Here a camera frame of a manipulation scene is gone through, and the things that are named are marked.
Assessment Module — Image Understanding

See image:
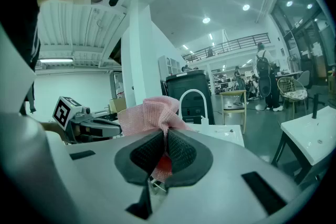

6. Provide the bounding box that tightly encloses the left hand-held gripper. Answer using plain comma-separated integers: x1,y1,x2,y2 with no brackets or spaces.
51,95,123,144

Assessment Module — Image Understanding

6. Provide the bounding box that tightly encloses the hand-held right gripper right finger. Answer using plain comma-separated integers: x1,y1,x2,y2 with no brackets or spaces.
164,129,214,189

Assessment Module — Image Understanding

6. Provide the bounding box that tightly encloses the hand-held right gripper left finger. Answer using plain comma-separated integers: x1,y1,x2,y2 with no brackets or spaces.
114,130,169,186

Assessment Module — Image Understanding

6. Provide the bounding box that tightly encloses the pink sponge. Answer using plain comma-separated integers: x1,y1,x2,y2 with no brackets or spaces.
117,95,194,184

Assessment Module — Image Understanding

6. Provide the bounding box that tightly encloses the person's left forearm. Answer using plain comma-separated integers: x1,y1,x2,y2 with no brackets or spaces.
40,121,66,140

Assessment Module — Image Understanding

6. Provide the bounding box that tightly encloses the long tube ceiling light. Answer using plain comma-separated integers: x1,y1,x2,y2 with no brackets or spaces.
38,58,75,64

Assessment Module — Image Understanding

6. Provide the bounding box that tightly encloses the small cardboard box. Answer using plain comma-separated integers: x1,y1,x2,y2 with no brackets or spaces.
108,98,127,114

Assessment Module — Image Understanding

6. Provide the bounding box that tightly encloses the white curved faucet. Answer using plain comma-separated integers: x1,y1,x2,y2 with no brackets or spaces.
178,89,209,125

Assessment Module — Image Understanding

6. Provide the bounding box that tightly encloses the wooden chair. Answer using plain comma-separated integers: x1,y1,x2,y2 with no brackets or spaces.
219,89,248,135

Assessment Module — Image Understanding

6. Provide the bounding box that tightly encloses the black printer cabinet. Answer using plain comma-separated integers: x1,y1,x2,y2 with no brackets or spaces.
165,69,216,125

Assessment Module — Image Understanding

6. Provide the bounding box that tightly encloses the white shelf unit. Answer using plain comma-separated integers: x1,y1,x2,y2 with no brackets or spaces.
157,55,182,80

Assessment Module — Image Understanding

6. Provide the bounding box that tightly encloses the person's black clothing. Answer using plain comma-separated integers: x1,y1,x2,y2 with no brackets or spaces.
0,0,40,116

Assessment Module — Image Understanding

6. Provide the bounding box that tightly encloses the black balcony railing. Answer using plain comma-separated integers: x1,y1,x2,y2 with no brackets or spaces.
182,32,271,64

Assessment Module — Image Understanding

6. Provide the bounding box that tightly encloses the wicker chair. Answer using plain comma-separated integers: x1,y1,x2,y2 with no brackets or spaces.
276,76,308,122

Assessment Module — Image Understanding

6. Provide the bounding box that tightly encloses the grey office chair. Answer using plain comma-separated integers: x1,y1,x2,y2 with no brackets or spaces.
296,70,320,103

